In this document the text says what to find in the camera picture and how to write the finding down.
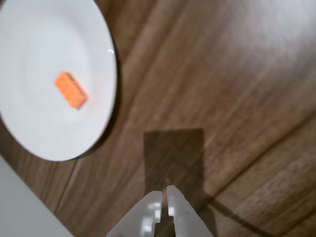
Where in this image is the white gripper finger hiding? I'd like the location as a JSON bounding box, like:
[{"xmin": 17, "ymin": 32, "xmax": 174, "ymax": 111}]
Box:
[
  {"xmin": 166, "ymin": 185, "xmax": 215, "ymax": 237},
  {"xmin": 106, "ymin": 190, "xmax": 163, "ymax": 237}
]

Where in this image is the orange lego block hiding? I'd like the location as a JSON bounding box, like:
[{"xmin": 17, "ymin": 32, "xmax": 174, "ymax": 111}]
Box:
[{"xmin": 54, "ymin": 71, "xmax": 89, "ymax": 110}]

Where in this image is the white round plate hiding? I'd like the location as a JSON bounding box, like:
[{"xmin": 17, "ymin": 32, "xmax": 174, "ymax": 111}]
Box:
[{"xmin": 0, "ymin": 0, "xmax": 118, "ymax": 162}]

